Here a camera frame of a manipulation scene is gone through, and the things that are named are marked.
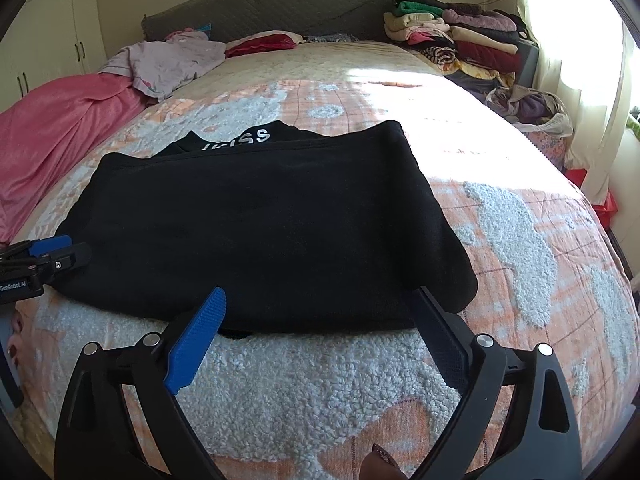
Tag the pink blanket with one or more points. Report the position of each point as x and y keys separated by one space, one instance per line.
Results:
x=60 y=125

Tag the dark patterned cloth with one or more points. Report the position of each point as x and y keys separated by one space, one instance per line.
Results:
x=330 y=38

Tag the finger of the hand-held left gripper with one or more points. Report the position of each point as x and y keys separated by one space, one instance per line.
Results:
x=75 y=257
x=50 y=245

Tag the red cloth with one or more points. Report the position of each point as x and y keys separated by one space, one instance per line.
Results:
x=265 y=42

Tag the person's right hand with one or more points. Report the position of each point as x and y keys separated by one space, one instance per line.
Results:
x=382 y=462

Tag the red box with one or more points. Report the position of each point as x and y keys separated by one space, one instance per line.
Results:
x=600 y=200

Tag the beige quilted bedsheet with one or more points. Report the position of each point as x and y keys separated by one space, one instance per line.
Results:
x=325 y=65

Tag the person's left hand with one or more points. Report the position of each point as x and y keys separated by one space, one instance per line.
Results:
x=16 y=335

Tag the white wardrobe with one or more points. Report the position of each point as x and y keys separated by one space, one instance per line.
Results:
x=50 y=20

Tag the grey bedside cabinet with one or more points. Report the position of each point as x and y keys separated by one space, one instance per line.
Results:
x=529 y=62

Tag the pile of folded clothes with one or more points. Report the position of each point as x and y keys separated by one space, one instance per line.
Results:
x=460 y=40

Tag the black sweater with orange cuffs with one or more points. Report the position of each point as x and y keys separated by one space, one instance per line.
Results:
x=250 y=235

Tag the bag of clothes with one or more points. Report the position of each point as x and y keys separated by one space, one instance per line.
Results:
x=530 y=110

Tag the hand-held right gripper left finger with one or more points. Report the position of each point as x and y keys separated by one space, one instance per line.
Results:
x=195 y=350

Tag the pink garment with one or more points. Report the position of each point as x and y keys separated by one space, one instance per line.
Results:
x=187 y=35

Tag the pale window curtain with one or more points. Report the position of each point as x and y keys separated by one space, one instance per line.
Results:
x=575 y=60

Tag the lilac garment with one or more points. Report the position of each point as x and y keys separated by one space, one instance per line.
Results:
x=165 y=62

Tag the grey padded headboard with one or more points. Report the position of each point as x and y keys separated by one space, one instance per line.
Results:
x=280 y=5

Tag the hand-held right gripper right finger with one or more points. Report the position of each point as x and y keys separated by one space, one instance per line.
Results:
x=442 y=335

